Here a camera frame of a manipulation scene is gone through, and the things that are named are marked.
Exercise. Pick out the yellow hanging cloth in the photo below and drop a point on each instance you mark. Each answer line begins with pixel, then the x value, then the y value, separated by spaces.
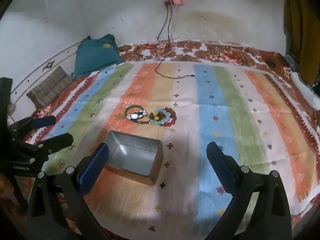
pixel 303 30

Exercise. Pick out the striped pastel blanket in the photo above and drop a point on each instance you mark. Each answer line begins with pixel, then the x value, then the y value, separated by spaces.
pixel 225 105

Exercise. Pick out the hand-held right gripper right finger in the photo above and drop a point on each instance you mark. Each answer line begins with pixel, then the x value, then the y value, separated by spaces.
pixel 222 171

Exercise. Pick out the metal tin box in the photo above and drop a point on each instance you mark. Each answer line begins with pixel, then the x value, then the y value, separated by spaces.
pixel 132 155

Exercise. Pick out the green bangle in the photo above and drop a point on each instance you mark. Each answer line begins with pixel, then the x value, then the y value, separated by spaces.
pixel 128 109

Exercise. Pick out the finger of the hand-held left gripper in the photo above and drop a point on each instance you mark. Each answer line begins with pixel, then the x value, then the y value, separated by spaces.
pixel 42 121
pixel 58 140

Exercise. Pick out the teal cloth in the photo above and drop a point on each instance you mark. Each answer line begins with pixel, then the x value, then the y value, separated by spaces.
pixel 96 55

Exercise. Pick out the power strip with red lights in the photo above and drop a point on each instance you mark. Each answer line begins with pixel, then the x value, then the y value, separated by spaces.
pixel 176 0

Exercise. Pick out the small black round object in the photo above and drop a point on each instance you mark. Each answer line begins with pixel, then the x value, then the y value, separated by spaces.
pixel 270 62

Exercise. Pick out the brown striped cushion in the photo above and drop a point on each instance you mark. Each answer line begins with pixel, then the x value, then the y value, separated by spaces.
pixel 50 87

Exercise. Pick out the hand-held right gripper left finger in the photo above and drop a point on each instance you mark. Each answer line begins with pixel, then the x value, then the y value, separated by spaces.
pixel 92 172

